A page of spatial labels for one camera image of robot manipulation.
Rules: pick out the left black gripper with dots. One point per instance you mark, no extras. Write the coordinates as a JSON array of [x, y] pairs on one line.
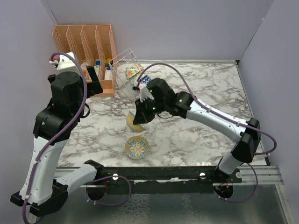
[[93, 87]]

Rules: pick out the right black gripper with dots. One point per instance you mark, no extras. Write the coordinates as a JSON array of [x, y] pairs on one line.
[[141, 116]]

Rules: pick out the orange flower leaf bowl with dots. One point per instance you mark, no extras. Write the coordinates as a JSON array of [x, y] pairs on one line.
[[132, 70]]

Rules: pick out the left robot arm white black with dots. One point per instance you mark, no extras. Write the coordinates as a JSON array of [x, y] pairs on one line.
[[42, 192]]

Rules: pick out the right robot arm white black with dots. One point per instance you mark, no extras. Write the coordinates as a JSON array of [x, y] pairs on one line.
[[240, 131]]

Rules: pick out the small items in organizer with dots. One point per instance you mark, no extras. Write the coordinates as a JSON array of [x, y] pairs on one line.
[[102, 72]]

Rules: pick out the peach plastic file organizer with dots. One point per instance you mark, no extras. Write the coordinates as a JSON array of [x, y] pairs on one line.
[[88, 43]]

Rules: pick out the orange blue ornate bowl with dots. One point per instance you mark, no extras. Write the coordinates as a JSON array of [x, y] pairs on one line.
[[136, 147]]

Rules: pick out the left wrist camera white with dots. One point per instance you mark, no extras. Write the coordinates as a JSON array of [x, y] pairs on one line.
[[64, 64]]

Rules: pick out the white wire dish rack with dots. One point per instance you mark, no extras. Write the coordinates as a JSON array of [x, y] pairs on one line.
[[118, 65]]

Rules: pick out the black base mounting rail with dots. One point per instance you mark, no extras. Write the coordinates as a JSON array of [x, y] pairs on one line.
[[160, 180]]

